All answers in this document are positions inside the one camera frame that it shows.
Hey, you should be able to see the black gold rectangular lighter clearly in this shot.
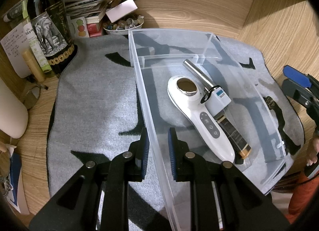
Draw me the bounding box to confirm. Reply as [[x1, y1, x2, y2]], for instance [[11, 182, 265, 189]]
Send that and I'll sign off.
[[215, 115, 251, 160]]

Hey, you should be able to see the white usb charger plug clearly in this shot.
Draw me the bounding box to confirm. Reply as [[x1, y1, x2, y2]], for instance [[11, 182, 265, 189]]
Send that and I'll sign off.
[[205, 86, 231, 117]]

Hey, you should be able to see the silver metal tube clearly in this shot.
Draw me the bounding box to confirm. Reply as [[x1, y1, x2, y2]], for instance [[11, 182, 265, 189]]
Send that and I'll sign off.
[[183, 59, 215, 93]]

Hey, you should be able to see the clear plastic storage bin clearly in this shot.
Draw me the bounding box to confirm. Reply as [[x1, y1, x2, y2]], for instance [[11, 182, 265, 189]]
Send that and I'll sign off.
[[129, 29, 286, 230]]

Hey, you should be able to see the white handheld massager device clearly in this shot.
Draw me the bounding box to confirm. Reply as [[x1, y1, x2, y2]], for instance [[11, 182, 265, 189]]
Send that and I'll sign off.
[[167, 76, 235, 162]]

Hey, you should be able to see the orange sleeve forearm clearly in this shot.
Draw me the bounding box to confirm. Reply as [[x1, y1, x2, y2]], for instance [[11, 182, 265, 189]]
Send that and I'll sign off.
[[286, 172, 318, 223]]

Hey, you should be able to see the person right hand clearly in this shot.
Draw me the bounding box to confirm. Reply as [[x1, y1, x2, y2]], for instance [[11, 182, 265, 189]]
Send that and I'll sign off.
[[307, 135, 319, 166]]

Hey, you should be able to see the white cylindrical speaker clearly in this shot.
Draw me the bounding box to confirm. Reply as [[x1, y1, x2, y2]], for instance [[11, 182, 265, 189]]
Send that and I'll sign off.
[[0, 79, 29, 139]]

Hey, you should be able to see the grey mat with black letters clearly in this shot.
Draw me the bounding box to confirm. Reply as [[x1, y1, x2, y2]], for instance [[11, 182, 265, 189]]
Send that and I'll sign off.
[[47, 35, 304, 230]]

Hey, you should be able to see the beige lip balm tube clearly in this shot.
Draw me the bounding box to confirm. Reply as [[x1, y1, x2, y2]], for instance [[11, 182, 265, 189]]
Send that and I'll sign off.
[[22, 49, 45, 83]]

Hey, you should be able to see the white handwritten note card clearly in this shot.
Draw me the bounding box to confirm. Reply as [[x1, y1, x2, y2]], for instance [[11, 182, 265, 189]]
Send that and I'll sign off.
[[1, 23, 31, 78]]

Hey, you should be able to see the fruit picture card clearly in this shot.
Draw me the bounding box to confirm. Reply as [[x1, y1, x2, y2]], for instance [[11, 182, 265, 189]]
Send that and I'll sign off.
[[71, 17, 89, 39]]

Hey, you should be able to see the bowl of stones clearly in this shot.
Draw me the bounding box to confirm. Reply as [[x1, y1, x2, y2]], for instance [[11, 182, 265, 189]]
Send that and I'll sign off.
[[103, 15, 144, 35]]

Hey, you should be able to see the white small box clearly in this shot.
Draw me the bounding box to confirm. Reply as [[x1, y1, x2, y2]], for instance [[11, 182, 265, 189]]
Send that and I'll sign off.
[[105, 0, 138, 23]]

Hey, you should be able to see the stack of books and papers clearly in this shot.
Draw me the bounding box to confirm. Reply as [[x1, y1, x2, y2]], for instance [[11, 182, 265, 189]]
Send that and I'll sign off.
[[65, 0, 107, 39]]

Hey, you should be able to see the dark wine bottle elephant label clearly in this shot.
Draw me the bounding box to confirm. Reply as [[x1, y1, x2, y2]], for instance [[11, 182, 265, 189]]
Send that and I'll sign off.
[[27, 0, 77, 77]]

